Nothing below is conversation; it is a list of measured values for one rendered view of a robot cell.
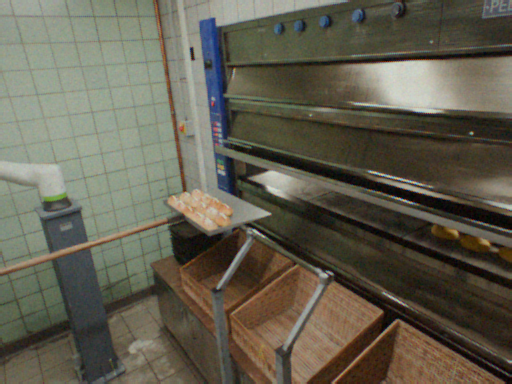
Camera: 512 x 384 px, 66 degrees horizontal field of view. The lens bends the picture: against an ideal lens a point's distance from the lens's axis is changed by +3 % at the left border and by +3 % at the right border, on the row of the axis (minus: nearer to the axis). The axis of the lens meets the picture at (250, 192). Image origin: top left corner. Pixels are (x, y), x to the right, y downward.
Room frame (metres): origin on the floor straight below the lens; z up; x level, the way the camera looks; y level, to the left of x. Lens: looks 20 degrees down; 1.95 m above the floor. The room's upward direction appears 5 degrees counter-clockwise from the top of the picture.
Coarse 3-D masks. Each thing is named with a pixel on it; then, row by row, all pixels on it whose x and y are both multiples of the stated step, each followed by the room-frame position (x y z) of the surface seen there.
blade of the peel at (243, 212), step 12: (204, 192) 2.19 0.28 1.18; (216, 192) 2.17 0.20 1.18; (168, 204) 1.98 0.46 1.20; (228, 204) 1.96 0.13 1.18; (240, 204) 1.94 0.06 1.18; (228, 216) 1.79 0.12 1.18; (240, 216) 1.78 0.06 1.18; (252, 216) 1.77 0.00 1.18; (264, 216) 1.76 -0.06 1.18; (204, 228) 1.63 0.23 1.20; (216, 228) 1.61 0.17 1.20; (228, 228) 1.64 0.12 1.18
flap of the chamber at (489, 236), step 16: (240, 160) 2.05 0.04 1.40; (272, 160) 2.00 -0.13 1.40; (304, 176) 1.62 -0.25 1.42; (336, 176) 1.65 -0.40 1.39; (352, 192) 1.38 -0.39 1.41; (384, 192) 1.39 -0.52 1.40; (400, 192) 1.41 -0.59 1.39; (400, 208) 1.20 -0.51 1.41; (448, 208) 1.21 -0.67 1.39; (448, 224) 1.06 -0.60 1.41; (464, 224) 1.03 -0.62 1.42; (496, 224) 1.05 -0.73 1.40; (496, 240) 0.95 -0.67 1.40
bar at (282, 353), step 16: (240, 256) 1.56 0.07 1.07; (288, 256) 1.37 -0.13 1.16; (320, 272) 1.22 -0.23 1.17; (224, 288) 1.51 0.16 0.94; (320, 288) 1.19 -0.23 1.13; (224, 320) 1.48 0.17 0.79; (304, 320) 1.13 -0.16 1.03; (224, 336) 1.48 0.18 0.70; (224, 352) 1.47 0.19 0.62; (288, 352) 1.08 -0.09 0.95; (224, 368) 1.47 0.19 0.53; (288, 368) 1.08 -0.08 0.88
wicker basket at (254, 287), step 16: (224, 240) 2.26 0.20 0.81; (240, 240) 2.31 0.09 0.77; (256, 240) 2.18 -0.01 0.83; (208, 256) 2.19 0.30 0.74; (224, 256) 2.26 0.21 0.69; (256, 256) 2.14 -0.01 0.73; (272, 256) 2.02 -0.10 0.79; (208, 272) 2.18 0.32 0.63; (224, 272) 2.22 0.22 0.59; (240, 272) 2.21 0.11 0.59; (256, 272) 2.11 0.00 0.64; (192, 288) 1.97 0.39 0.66; (208, 288) 2.06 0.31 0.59; (240, 288) 2.02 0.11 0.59; (256, 288) 1.74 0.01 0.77; (208, 304) 1.80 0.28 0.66; (224, 304) 1.88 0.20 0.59; (240, 304) 1.68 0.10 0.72; (240, 320) 1.68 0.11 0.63
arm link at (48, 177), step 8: (32, 168) 2.08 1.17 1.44; (40, 168) 2.05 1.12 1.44; (48, 168) 2.05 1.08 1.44; (56, 168) 2.07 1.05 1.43; (32, 176) 2.05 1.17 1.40; (40, 176) 2.03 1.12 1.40; (48, 176) 2.03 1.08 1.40; (56, 176) 2.05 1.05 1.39; (32, 184) 2.06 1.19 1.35; (40, 184) 2.03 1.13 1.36; (48, 184) 2.03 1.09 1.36; (56, 184) 2.04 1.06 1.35; (64, 184) 2.09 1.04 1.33; (40, 192) 2.04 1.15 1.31; (48, 192) 2.02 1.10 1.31; (56, 192) 2.04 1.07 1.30; (64, 192) 2.08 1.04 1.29; (48, 200) 2.03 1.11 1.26
